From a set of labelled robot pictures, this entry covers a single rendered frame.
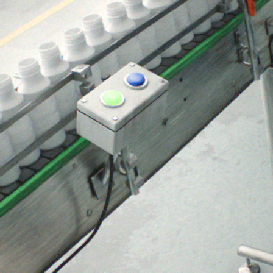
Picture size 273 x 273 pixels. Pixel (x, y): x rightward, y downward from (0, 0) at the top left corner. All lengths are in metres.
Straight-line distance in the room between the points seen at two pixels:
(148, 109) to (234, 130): 1.95
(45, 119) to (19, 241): 0.22
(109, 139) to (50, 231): 0.23
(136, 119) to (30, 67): 0.20
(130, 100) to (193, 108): 0.40
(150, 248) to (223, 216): 0.29
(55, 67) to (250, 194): 1.58
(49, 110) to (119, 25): 0.23
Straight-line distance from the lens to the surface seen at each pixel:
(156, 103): 1.24
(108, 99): 1.18
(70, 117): 1.32
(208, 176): 2.91
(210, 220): 2.69
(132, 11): 1.46
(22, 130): 1.26
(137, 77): 1.22
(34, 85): 1.27
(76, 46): 1.34
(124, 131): 1.19
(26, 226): 1.28
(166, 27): 1.51
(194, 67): 1.56
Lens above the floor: 1.66
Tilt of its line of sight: 31 degrees down
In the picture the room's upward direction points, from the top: 14 degrees counter-clockwise
